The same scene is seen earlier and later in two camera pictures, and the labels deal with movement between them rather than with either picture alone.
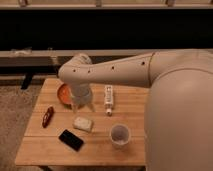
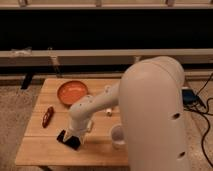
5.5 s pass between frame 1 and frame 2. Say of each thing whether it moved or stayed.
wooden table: stayed
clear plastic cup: stayed
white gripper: moved
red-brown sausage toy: stayed
